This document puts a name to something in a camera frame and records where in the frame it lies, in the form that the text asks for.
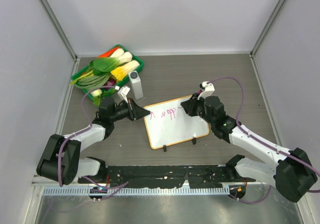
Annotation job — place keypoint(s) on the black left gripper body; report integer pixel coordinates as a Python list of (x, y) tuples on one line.
[(121, 112)]

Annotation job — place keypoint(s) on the yellow napa cabbage toy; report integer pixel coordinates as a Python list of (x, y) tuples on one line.
[(120, 72)]

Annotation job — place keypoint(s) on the black wire whiteboard stand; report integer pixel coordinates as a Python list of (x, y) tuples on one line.
[(193, 139)]

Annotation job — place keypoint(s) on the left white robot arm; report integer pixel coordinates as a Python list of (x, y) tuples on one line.
[(60, 160)]

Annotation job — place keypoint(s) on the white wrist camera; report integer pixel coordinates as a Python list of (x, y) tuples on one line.
[(123, 92), (207, 90)]

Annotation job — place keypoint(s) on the green plastic vegetable tray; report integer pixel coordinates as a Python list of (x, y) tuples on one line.
[(101, 92)]

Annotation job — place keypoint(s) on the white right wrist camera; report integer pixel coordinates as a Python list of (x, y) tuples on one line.
[(207, 90)]

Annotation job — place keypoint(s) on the orange toy carrot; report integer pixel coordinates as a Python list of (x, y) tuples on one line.
[(108, 53)]

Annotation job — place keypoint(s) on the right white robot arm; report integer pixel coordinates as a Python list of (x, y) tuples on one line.
[(289, 171)]

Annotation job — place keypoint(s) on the white pen holder box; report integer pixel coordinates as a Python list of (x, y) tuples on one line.
[(136, 85)]

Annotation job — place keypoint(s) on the white bok choy toy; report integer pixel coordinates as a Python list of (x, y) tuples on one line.
[(124, 58)]

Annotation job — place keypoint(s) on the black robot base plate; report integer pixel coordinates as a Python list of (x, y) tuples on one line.
[(169, 176)]

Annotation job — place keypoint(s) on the grey slotted cable duct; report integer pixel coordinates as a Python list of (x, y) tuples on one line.
[(89, 190)]

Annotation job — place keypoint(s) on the purple toy onion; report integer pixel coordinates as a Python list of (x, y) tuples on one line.
[(110, 83)]

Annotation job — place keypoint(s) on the green bok choy toy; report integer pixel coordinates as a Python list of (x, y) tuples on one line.
[(99, 66)]

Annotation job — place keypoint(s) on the green onion toy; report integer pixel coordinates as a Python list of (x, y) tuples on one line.
[(89, 81)]

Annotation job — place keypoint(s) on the yellow framed whiteboard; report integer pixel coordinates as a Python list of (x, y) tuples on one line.
[(168, 124)]

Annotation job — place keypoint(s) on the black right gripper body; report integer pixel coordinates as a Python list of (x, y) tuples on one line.
[(200, 109)]

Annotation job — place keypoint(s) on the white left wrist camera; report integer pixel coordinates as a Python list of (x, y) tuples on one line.
[(123, 92)]

